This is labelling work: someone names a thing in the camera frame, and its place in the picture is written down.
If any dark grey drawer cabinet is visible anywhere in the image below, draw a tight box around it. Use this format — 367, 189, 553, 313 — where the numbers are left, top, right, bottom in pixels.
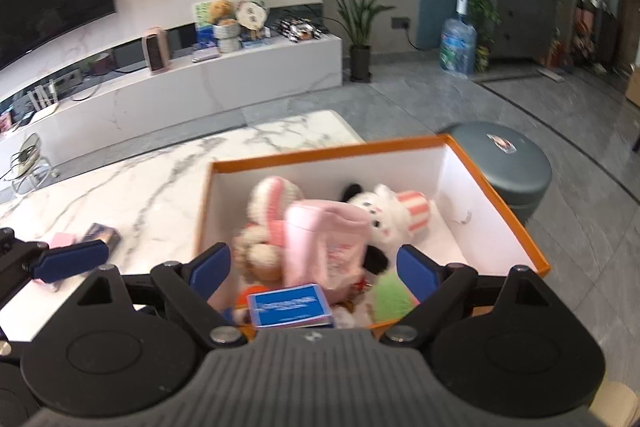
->
490, 0, 559, 60

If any orange cardboard shoe box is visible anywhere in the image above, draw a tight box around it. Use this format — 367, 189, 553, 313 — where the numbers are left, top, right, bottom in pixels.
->
193, 133, 552, 339

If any pink fabric pouch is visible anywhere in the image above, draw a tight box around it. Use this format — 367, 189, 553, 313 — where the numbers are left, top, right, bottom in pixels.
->
282, 199, 371, 300

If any white wifi router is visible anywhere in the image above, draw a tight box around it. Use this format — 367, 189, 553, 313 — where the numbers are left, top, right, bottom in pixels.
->
27, 81, 60, 122

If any cream crochet bunny doll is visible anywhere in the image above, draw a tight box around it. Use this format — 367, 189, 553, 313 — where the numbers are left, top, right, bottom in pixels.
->
232, 176, 304, 284

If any potted green leafy plant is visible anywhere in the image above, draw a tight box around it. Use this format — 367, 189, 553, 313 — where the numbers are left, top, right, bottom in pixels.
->
326, 0, 396, 83

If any white knitted pot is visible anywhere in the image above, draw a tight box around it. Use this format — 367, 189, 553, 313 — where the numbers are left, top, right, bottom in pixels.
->
214, 18, 242, 54

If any white marble tv console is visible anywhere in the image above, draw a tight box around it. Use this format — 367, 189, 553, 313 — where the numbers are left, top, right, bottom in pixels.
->
1, 35, 343, 172

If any small blue booklet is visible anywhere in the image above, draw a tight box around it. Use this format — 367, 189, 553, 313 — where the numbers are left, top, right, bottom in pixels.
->
247, 284, 333, 329

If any white round paper fan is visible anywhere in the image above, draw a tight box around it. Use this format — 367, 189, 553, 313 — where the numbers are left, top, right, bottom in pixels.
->
235, 0, 268, 32

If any pink small space heater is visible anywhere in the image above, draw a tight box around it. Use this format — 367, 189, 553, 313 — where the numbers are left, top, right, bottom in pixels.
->
142, 27, 170, 74

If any large blue water bottle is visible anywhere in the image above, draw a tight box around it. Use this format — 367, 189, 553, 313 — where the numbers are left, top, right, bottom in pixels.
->
439, 0, 477, 77

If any black white toy car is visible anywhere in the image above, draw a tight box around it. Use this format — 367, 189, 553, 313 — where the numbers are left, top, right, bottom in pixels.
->
277, 17, 323, 43

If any brown teddy bear on shelf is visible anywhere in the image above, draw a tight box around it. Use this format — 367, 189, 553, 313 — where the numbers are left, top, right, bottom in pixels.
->
207, 0, 235, 25

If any white plush with striped hat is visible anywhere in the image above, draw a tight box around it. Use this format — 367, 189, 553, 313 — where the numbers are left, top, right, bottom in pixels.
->
341, 184, 431, 258

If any small white desk fan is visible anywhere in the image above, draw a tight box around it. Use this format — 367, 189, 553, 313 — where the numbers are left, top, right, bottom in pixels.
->
1, 133, 58, 198

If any pink fluffy peach plush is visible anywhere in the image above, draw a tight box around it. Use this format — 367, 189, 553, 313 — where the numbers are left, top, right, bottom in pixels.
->
369, 271, 416, 323

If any grey round ottoman stool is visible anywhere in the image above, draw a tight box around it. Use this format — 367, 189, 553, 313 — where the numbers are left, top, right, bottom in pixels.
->
440, 121, 552, 225

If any green picture box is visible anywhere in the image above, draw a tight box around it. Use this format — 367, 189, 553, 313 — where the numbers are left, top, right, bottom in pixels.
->
193, 1, 216, 49

